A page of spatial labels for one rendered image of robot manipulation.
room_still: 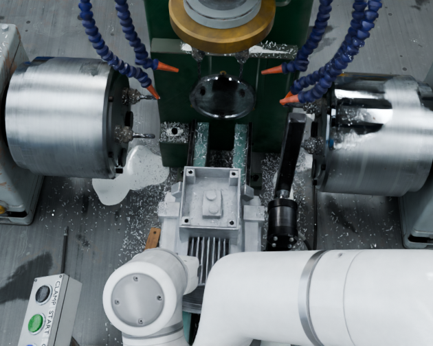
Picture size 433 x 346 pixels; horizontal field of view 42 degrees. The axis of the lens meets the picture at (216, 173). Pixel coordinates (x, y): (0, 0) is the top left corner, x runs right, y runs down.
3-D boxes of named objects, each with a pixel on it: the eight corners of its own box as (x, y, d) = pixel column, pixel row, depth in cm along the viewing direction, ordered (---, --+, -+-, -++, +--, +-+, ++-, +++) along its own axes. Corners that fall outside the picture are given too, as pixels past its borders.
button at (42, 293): (43, 289, 97) (36, 285, 95) (56, 287, 95) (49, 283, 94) (40, 305, 95) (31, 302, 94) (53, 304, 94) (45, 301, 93)
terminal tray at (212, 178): (184, 186, 105) (182, 165, 99) (240, 188, 105) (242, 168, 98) (179, 244, 99) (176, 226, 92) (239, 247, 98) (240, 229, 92)
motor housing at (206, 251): (168, 222, 118) (160, 175, 102) (258, 226, 117) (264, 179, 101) (158, 314, 107) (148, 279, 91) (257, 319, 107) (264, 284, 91)
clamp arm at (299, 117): (274, 186, 114) (288, 108, 92) (289, 187, 114) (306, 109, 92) (274, 201, 112) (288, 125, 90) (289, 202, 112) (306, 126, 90)
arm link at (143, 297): (190, 314, 75) (183, 246, 75) (180, 342, 62) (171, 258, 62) (128, 321, 75) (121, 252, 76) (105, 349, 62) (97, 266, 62)
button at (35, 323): (36, 317, 94) (29, 314, 93) (50, 316, 93) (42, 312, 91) (32, 335, 93) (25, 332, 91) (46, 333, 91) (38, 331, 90)
